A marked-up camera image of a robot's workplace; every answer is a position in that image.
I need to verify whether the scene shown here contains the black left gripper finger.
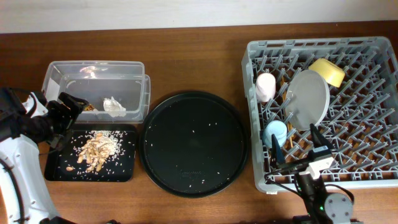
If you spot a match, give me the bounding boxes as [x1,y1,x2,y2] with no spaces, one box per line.
[58,92,89,121]
[49,129,74,152]

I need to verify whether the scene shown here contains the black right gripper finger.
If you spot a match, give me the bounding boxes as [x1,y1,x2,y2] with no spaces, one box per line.
[310,124,333,150]
[271,134,285,165]

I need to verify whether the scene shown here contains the blue cup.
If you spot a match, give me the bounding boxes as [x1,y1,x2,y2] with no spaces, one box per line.
[262,120,287,148]

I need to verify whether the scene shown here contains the white tissue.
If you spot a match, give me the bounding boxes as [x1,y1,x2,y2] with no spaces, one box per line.
[103,96,126,118]

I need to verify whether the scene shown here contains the grey plate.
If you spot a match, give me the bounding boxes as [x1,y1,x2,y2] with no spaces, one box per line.
[285,70,330,131]

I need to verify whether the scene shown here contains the yellow bowl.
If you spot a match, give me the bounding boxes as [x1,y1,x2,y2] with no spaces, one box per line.
[308,58,345,88]

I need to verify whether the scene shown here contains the pink cup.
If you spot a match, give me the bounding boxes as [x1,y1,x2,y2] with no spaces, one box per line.
[255,73,276,103]

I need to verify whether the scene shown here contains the wooden chopstick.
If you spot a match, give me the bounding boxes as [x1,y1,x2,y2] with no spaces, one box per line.
[279,76,295,149]

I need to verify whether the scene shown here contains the gold snack wrapper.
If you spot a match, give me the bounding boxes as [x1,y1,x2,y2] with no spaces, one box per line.
[84,104,96,111]

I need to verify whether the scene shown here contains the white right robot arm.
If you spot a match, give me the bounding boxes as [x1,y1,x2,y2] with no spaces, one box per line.
[270,124,354,223]

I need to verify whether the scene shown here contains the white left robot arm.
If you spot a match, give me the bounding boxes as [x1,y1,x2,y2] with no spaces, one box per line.
[1,88,89,223]

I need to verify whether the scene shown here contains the grey dishwasher rack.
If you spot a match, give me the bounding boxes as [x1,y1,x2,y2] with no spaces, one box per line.
[241,37,397,194]

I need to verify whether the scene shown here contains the black rectangular tray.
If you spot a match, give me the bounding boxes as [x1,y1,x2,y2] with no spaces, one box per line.
[44,124,137,182]

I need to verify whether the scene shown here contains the food scraps and rice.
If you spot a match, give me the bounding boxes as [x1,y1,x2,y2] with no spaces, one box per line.
[66,130,134,175]

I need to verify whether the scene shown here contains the clear plastic bin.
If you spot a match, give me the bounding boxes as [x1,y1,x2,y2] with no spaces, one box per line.
[42,60,150,124]

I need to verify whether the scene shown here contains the round black tray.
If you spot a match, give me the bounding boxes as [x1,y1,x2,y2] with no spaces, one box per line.
[139,91,251,198]

